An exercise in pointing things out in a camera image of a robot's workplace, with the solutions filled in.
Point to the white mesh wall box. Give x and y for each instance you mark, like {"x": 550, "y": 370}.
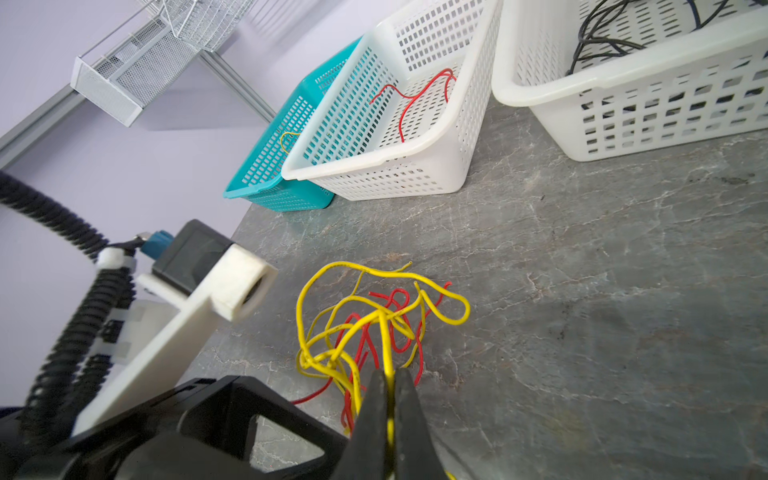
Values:
{"x": 128, "y": 69}

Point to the white plastic basket middle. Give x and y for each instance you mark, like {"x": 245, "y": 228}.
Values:
{"x": 403, "y": 116}

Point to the white plastic basket right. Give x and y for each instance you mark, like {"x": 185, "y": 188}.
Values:
{"x": 610, "y": 78}

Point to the teal plastic basket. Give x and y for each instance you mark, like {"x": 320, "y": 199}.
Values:
{"x": 259, "y": 180}

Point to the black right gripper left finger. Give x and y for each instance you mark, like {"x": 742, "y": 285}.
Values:
{"x": 366, "y": 454}

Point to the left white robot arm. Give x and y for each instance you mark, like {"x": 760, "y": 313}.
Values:
{"x": 31, "y": 437}

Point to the white wire shelf rack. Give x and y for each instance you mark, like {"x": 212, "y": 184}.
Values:
{"x": 204, "y": 24}

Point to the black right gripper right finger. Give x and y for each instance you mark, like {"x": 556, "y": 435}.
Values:
{"x": 415, "y": 456}

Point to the white plastic basket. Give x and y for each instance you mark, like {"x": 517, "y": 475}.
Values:
{"x": 403, "y": 116}
{"x": 610, "y": 78}

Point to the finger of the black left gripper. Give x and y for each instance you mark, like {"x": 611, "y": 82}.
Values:
{"x": 232, "y": 428}

